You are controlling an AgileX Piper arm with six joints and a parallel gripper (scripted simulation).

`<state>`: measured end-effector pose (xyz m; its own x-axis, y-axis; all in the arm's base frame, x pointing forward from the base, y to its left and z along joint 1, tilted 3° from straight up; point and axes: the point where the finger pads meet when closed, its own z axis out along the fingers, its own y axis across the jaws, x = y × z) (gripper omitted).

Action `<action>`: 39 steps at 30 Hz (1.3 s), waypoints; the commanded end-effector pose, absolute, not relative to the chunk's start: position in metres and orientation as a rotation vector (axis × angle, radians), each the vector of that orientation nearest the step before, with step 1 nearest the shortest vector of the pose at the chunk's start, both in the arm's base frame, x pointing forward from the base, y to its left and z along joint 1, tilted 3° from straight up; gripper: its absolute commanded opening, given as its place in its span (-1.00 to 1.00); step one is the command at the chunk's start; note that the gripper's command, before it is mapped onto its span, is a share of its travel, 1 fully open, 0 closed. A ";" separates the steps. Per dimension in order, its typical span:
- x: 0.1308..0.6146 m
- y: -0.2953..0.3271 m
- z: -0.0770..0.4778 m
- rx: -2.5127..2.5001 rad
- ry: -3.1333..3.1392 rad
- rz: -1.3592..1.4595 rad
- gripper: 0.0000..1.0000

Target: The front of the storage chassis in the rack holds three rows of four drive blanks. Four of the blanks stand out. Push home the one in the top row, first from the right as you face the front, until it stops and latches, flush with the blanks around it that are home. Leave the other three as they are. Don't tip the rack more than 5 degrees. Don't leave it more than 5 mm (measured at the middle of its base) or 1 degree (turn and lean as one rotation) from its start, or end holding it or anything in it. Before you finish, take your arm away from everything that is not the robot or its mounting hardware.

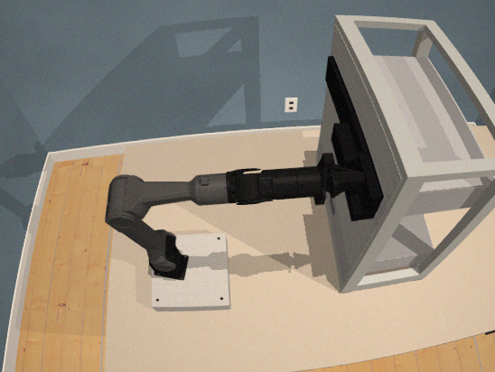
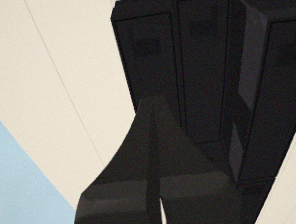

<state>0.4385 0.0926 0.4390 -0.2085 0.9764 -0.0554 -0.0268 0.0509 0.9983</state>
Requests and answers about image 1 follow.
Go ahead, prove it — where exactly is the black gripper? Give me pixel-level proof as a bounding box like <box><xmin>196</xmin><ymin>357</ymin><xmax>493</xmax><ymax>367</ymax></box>
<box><xmin>295</xmin><ymin>153</ymin><xmax>365</xmax><ymax>205</ymax></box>

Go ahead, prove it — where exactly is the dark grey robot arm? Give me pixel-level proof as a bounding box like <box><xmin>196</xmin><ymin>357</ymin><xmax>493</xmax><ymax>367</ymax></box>
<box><xmin>105</xmin><ymin>168</ymin><xmax>298</xmax><ymax>280</ymax></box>

